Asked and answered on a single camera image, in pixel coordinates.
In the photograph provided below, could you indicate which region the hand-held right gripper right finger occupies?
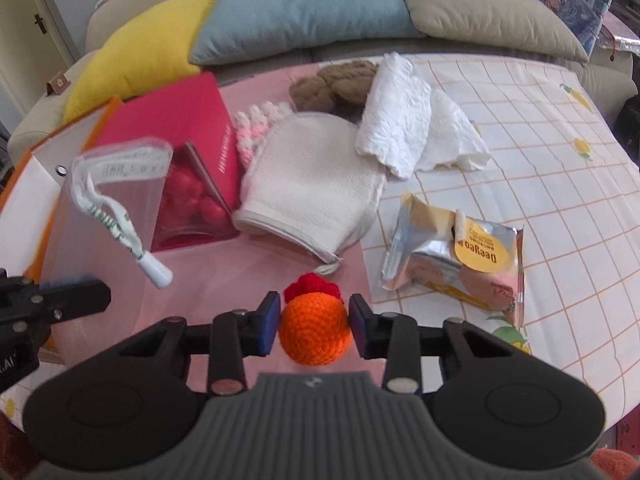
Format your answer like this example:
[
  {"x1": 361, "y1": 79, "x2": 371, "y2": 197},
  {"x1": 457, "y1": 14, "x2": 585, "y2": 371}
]
[{"x1": 348, "y1": 293, "x2": 532, "y2": 394}]

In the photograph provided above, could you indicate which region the pink and silver snack packet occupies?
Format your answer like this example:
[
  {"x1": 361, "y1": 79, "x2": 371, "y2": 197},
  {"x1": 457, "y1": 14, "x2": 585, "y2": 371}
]
[{"x1": 379, "y1": 190, "x2": 527, "y2": 329}]

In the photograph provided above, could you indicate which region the pink and white crochet pouch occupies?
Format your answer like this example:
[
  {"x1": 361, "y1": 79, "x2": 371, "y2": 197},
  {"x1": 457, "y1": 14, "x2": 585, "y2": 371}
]
[{"x1": 230, "y1": 101, "x2": 294, "y2": 167}]

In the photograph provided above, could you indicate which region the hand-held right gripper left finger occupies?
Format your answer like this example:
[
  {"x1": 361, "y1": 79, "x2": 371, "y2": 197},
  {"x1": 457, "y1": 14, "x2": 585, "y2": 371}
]
[{"x1": 120, "y1": 291, "x2": 282, "y2": 396}]

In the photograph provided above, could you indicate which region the beige pillow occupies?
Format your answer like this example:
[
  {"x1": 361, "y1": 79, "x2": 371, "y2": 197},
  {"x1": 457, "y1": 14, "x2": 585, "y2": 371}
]
[{"x1": 372, "y1": 0, "x2": 591, "y2": 64}]

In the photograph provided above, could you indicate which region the white paper towel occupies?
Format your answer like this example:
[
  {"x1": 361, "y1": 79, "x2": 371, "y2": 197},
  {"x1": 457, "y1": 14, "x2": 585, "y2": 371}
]
[{"x1": 354, "y1": 51, "x2": 492, "y2": 181}]

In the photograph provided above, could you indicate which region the red transparent box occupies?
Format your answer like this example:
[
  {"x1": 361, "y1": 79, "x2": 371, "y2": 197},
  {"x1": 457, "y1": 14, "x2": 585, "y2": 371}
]
[{"x1": 94, "y1": 71, "x2": 242, "y2": 254}]

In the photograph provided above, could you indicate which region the yellow pillow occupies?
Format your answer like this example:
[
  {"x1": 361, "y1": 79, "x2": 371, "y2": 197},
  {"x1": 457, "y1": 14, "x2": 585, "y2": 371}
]
[{"x1": 62, "y1": 0, "x2": 222, "y2": 124}]

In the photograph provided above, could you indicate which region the orange crochet ball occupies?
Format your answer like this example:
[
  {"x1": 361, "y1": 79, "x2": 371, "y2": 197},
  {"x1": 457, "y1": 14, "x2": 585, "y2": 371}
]
[{"x1": 278, "y1": 272, "x2": 351, "y2": 366}]

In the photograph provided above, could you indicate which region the black backpack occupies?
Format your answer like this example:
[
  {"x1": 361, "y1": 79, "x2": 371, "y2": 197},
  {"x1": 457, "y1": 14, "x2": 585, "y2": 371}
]
[{"x1": 614, "y1": 91, "x2": 640, "y2": 155}]

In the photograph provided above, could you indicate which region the brown fuzzy cloth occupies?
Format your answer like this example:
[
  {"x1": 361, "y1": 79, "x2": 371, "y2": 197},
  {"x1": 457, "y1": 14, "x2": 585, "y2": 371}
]
[{"x1": 288, "y1": 59, "x2": 379, "y2": 114}]

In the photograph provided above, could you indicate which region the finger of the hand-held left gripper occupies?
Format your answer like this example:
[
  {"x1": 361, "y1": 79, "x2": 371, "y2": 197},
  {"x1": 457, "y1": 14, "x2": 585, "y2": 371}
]
[{"x1": 34, "y1": 279, "x2": 112, "y2": 324}]

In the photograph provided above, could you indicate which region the white bath mitt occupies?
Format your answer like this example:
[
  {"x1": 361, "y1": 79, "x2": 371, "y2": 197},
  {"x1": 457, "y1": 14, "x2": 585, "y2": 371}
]
[{"x1": 232, "y1": 112, "x2": 389, "y2": 277}]

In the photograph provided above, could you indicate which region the orange cardboard box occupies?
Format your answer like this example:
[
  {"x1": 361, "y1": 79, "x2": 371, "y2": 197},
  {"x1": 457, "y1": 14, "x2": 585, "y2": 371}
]
[{"x1": 0, "y1": 95, "x2": 127, "y2": 367}]

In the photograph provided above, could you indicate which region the blue pillow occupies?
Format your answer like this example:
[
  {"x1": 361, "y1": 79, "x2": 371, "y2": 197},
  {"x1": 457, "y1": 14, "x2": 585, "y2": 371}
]
[{"x1": 188, "y1": 0, "x2": 427, "y2": 67}]

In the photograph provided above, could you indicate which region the pink and checked bed sheet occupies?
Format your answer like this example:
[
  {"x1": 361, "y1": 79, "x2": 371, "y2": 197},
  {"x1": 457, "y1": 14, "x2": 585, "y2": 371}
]
[{"x1": 0, "y1": 52, "x2": 640, "y2": 441}]

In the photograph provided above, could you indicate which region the frosted plastic drawstring bag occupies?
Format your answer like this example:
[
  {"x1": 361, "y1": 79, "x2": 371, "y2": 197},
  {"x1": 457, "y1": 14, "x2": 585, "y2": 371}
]
[{"x1": 40, "y1": 139, "x2": 176, "y2": 362}]

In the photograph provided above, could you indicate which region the white door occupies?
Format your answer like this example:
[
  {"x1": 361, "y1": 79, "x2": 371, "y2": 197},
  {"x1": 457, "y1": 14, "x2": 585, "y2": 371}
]
[{"x1": 0, "y1": 0, "x2": 83, "y2": 128}]

